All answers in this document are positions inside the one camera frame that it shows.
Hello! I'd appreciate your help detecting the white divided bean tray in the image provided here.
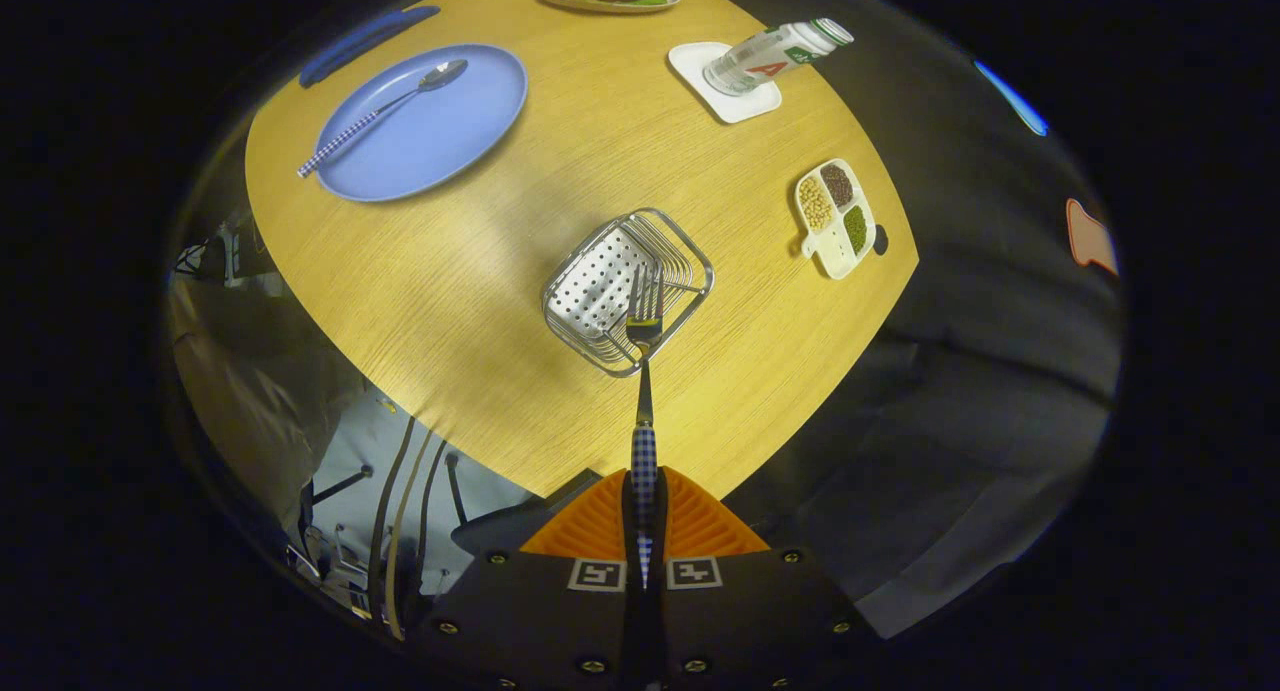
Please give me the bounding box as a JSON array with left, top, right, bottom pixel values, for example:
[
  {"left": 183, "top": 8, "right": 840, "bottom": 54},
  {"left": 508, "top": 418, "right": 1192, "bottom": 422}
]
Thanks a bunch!
[{"left": 794, "top": 158, "right": 878, "bottom": 280}]

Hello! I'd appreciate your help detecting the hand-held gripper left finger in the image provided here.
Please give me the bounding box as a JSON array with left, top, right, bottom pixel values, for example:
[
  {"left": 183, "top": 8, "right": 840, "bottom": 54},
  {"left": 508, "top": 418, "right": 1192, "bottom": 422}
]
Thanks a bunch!
[{"left": 415, "top": 469, "right": 643, "bottom": 691}]

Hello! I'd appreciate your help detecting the blue folded cloth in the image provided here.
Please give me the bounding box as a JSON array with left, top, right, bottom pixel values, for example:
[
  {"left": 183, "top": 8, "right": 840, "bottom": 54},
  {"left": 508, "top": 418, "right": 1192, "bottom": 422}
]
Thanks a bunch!
[{"left": 298, "top": 6, "right": 441, "bottom": 89}]

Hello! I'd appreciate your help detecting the fork with blue checked handle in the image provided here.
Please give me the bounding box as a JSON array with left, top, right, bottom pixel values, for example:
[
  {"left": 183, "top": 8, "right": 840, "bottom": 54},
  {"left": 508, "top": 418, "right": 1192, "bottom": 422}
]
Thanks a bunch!
[{"left": 625, "top": 264, "right": 666, "bottom": 590}]

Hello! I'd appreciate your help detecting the spoon with blue checked handle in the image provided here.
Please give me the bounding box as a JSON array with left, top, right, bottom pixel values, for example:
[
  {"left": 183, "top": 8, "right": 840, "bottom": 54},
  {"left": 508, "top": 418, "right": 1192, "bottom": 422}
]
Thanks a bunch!
[{"left": 297, "top": 59, "right": 469, "bottom": 179}]

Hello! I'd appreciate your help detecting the white square coaster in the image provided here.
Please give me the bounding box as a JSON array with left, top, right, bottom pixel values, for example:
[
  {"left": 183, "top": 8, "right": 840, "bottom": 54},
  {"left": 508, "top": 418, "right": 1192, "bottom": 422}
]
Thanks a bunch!
[{"left": 668, "top": 41, "right": 783, "bottom": 124}]

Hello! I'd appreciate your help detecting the clear plastic bottle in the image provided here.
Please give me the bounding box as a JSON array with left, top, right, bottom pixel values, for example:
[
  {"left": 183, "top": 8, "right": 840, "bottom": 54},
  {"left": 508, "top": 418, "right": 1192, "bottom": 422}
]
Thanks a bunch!
[{"left": 703, "top": 18, "right": 855, "bottom": 97}]

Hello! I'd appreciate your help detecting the blue round plate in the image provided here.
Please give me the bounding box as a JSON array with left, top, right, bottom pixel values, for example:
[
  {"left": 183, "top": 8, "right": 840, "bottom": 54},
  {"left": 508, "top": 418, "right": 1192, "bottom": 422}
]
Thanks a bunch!
[{"left": 315, "top": 44, "right": 529, "bottom": 203}]

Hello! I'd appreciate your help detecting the black backdrop cloth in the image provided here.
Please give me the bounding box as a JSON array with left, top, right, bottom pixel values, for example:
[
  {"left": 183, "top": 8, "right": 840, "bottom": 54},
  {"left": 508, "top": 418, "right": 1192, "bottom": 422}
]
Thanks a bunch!
[{"left": 700, "top": 0, "right": 1126, "bottom": 642}]

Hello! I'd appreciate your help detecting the metal wire cutlery basket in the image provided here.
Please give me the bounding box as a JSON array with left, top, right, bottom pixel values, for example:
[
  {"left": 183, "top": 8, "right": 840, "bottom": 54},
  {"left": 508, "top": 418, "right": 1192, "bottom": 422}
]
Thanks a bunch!
[{"left": 542, "top": 208, "right": 715, "bottom": 378}]

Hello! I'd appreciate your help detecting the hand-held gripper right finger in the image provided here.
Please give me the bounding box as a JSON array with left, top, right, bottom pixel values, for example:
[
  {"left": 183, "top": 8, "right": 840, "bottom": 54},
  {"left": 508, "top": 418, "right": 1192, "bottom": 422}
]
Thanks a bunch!
[{"left": 645, "top": 469, "right": 883, "bottom": 691}]

